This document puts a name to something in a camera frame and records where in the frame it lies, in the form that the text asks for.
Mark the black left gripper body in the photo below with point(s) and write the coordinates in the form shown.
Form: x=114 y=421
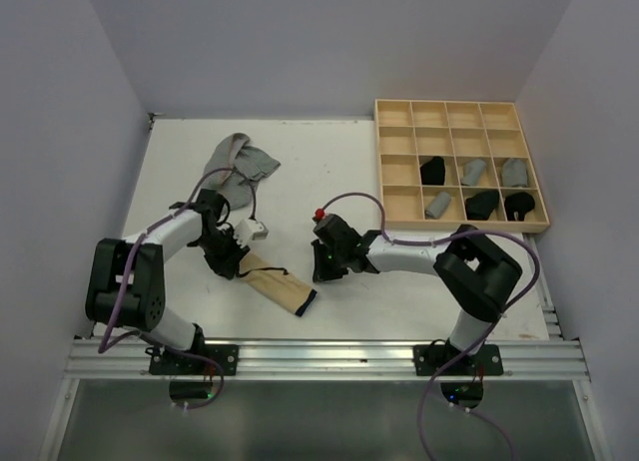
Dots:
x=221 y=249

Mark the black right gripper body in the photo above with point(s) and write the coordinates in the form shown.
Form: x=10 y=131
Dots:
x=327 y=263

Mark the beige underwear with navy trim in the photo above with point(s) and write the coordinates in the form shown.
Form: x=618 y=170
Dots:
x=277 y=284

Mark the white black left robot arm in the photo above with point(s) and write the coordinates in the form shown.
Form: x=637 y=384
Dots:
x=127 y=289

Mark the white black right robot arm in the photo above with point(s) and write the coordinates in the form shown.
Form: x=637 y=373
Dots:
x=477 y=272

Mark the grey striped underwear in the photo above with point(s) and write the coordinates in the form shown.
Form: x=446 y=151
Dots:
x=250 y=165

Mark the grey rolled sock lower left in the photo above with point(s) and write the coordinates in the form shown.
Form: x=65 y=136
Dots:
x=438 y=206

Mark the grey rolled sock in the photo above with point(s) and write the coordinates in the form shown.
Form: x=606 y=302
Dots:
x=472 y=172
x=438 y=206
x=514 y=174

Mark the black rolled sock upper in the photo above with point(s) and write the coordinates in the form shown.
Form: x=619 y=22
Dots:
x=433 y=172

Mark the black rolled sock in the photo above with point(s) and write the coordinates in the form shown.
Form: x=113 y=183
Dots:
x=482 y=206
x=518 y=205
x=433 y=172

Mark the wooden compartment tray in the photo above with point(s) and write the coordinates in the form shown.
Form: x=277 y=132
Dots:
x=411 y=132

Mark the black rolled sock lower middle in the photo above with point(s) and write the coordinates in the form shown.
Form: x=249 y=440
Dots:
x=482 y=206

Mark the grey rolled sock middle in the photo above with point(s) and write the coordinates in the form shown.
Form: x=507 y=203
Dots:
x=472 y=172

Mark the black rolled sock lower right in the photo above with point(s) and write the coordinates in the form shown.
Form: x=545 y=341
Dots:
x=518 y=205

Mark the grey rolled sock right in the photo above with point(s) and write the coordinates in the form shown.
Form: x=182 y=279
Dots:
x=514 y=174

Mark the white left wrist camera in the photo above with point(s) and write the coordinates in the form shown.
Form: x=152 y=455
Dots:
x=248 y=230

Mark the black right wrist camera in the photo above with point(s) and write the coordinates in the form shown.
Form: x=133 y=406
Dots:
x=334 y=231

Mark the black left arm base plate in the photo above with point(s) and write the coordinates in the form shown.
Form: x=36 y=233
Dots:
x=213 y=359

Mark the aluminium frame rail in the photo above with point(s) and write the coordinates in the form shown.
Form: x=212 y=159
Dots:
x=342 y=360

